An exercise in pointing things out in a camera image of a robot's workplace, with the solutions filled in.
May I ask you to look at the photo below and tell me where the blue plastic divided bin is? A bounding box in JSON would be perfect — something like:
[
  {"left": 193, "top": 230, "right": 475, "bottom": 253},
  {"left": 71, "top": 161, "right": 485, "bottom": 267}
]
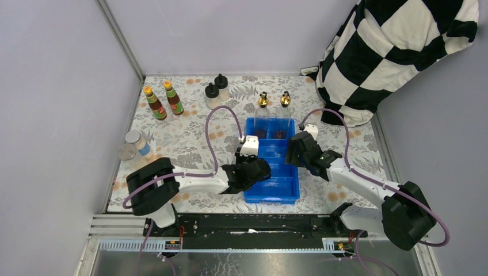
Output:
[{"left": 243, "top": 117, "right": 300, "bottom": 205}]

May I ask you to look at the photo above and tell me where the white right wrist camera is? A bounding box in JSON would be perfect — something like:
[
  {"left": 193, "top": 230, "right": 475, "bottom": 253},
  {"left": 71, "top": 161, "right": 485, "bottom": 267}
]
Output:
[{"left": 299, "top": 124, "right": 319, "bottom": 140}]

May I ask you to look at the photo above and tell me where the floral table mat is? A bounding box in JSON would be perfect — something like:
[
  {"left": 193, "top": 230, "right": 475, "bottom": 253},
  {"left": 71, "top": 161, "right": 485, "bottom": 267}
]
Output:
[{"left": 132, "top": 76, "right": 386, "bottom": 214}]

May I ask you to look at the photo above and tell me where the silver lid spice jar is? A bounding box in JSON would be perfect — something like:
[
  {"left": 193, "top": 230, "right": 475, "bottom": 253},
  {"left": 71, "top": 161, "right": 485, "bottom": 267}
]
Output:
[{"left": 125, "top": 129, "right": 154, "bottom": 161}]

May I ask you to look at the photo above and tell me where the black white checkered cloth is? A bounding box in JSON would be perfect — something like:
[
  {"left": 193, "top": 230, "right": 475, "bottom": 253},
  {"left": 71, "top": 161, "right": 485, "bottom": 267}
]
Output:
[{"left": 300, "top": 1, "right": 479, "bottom": 127}]

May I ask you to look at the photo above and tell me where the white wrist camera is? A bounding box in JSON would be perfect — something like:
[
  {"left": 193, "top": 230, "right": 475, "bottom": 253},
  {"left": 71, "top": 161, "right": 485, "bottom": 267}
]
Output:
[
  {"left": 239, "top": 135, "right": 259, "bottom": 156},
  {"left": 299, "top": 124, "right": 319, "bottom": 140}
]

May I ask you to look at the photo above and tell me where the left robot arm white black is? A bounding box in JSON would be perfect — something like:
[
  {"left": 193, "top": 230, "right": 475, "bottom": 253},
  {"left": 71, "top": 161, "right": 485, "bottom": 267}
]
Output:
[{"left": 123, "top": 156, "right": 271, "bottom": 236}]

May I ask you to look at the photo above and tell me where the black lid spice jar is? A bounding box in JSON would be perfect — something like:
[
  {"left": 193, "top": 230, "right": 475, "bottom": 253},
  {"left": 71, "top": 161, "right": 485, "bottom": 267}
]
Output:
[
  {"left": 205, "top": 83, "right": 222, "bottom": 109},
  {"left": 214, "top": 74, "right": 230, "bottom": 101}
]

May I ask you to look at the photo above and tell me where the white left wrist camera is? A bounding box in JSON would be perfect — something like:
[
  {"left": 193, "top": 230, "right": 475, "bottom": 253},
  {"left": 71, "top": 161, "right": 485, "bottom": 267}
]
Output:
[{"left": 239, "top": 135, "right": 259, "bottom": 156}]

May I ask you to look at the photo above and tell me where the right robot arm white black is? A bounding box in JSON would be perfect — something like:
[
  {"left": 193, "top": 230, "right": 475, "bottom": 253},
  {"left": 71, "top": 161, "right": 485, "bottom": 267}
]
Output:
[{"left": 285, "top": 131, "right": 440, "bottom": 251}]

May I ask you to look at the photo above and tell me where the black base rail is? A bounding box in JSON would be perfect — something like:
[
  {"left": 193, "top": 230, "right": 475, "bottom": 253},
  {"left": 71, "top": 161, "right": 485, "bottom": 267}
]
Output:
[{"left": 143, "top": 213, "right": 367, "bottom": 250}]

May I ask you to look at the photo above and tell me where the brown sauce bottle yellow cap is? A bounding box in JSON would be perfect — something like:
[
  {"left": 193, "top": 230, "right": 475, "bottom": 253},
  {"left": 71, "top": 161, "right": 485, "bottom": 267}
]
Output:
[{"left": 143, "top": 86, "right": 167, "bottom": 120}]

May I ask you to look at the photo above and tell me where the glass oil bottle gold spout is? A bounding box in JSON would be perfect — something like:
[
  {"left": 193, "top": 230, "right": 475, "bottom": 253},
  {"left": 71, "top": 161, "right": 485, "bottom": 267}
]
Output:
[{"left": 254, "top": 92, "right": 270, "bottom": 139}]

